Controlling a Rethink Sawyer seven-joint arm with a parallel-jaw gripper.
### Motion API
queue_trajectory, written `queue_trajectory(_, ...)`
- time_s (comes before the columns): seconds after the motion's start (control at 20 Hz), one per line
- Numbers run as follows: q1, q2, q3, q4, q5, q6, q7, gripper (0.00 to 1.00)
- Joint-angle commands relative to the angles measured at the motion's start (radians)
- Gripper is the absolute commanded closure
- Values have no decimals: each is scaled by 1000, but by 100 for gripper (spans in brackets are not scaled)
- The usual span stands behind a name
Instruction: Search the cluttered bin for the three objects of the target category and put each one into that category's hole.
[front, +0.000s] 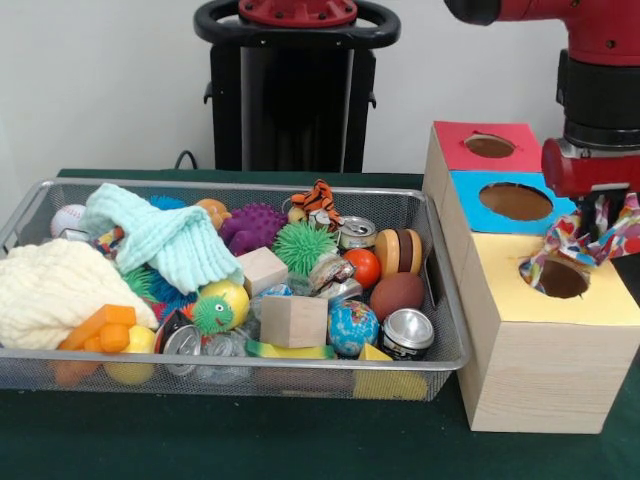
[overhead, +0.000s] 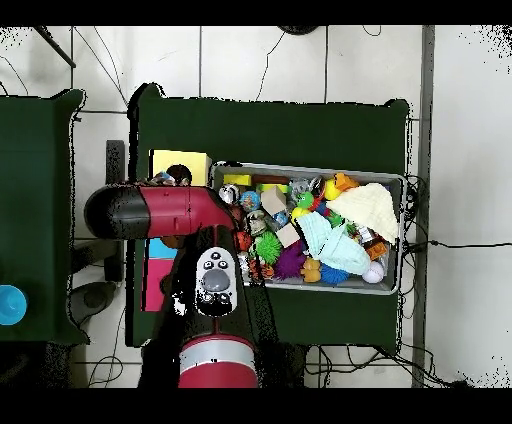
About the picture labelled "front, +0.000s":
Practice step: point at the large dark green tablecloth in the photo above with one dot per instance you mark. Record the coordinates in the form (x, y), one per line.
(250, 440)

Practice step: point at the cream knitted cloth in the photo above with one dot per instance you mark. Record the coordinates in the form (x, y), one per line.
(50, 290)

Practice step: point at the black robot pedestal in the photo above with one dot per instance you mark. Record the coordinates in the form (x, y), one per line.
(300, 100)

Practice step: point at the large polka dot napkin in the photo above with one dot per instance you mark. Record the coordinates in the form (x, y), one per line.
(565, 235)

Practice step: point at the white baseball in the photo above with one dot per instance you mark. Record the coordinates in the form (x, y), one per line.
(67, 220)

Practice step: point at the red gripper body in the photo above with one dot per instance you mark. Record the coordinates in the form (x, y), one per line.
(585, 172)

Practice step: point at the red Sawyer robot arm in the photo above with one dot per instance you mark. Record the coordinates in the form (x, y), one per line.
(600, 90)

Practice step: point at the toy hamburger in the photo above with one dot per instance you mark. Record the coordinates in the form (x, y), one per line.
(397, 250)

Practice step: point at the plain wooden cube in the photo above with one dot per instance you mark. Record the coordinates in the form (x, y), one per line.
(292, 320)
(262, 270)

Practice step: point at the purple spiky toy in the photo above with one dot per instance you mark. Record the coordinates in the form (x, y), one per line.
(255, 225)

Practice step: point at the orange ball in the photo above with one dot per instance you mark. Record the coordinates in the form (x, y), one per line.
(363, 267)

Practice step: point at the green spiky ball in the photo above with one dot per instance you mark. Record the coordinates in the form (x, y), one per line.
(302, 245)

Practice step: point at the shallow clear mesh bin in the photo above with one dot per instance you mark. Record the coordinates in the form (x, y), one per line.
(300, 382)

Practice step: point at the wooden box with three holes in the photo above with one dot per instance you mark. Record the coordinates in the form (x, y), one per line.
(540, 390)

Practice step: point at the mint green cloth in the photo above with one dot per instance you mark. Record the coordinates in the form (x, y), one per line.
(165, 240)

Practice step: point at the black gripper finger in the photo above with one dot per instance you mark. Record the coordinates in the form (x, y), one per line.
(616, 212)
(590, 220)

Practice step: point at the plush tiger toy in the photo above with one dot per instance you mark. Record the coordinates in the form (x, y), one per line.
(320, 200)

